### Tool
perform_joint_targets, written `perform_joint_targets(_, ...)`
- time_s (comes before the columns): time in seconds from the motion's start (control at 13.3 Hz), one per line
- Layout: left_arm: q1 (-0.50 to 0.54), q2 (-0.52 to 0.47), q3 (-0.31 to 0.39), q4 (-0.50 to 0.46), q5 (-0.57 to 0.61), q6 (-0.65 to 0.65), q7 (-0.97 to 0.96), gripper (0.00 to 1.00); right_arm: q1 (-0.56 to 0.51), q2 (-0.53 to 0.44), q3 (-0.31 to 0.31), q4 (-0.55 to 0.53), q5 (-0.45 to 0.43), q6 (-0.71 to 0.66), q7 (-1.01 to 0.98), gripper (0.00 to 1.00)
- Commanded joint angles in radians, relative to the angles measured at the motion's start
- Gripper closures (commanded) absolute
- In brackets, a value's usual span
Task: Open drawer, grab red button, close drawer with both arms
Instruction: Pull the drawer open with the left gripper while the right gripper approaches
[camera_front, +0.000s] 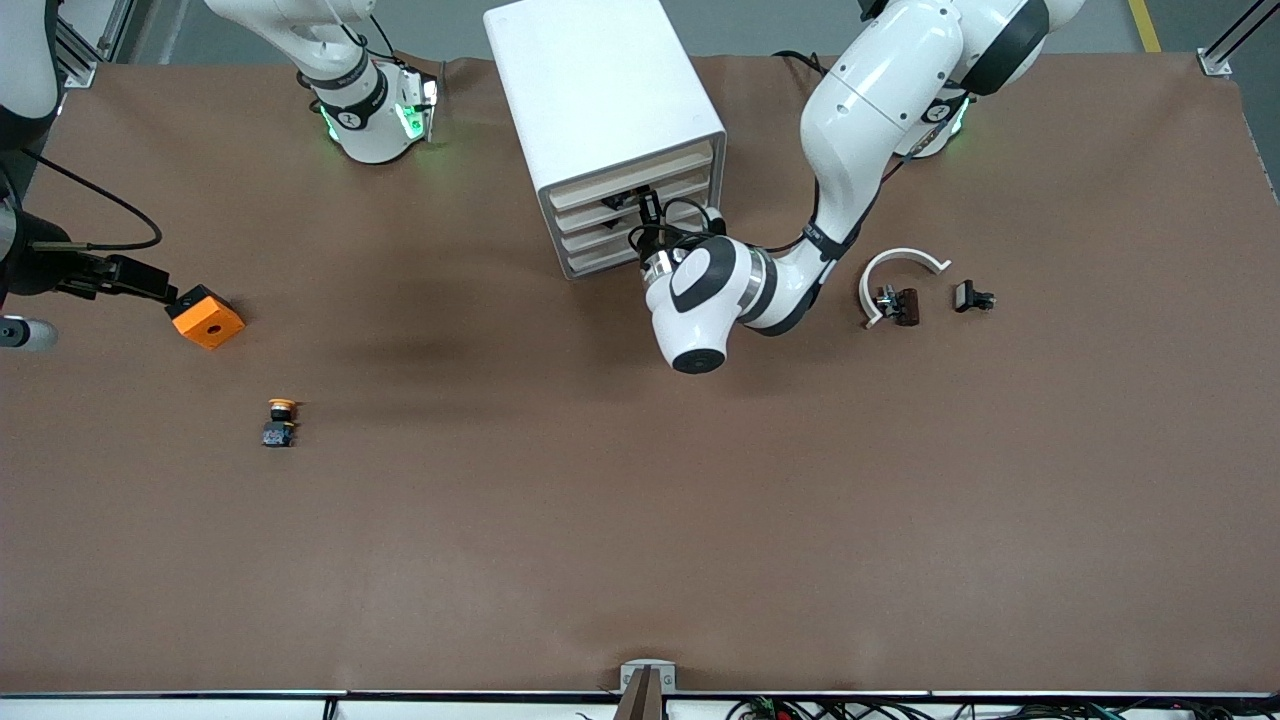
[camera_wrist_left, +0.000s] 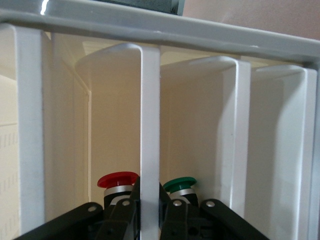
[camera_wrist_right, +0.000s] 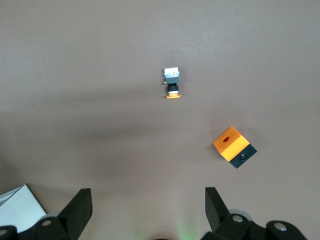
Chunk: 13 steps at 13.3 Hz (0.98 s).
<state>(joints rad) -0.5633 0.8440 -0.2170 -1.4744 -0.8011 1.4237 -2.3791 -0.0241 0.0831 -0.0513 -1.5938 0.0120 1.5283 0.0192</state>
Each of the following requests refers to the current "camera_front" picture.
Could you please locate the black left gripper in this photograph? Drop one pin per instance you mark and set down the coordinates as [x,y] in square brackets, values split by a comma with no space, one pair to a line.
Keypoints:
[652,239]

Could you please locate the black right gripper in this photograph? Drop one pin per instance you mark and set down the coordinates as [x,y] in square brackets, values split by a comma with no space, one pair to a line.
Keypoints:
[40,271]

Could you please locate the white notched cabinet drawer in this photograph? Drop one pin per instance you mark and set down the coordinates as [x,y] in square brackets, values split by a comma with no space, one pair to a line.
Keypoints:
[580,211]

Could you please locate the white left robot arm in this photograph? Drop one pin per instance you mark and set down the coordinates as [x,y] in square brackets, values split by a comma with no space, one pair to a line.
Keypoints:
[880,100]

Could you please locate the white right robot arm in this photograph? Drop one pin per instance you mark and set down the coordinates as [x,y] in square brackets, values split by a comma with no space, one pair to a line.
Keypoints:
[370,120]

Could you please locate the yellow mushroom push button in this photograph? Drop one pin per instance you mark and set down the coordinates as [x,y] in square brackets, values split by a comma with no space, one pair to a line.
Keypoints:
[280,432]

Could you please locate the brown table mat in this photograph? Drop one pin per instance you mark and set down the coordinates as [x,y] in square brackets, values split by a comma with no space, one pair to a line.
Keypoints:
[600,500]

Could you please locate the orange black button enclosure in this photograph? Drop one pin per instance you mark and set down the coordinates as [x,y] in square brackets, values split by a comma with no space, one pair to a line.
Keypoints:
[210,322]

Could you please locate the black square push button switch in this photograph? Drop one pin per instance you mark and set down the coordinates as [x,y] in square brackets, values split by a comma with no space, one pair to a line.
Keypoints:
[965,296]

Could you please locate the grey metal bracket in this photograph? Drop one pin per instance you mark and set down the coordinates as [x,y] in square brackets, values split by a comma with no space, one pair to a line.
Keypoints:
[630,672]

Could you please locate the brown camera post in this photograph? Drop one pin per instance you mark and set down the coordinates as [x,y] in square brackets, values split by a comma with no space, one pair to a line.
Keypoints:
[640,700]

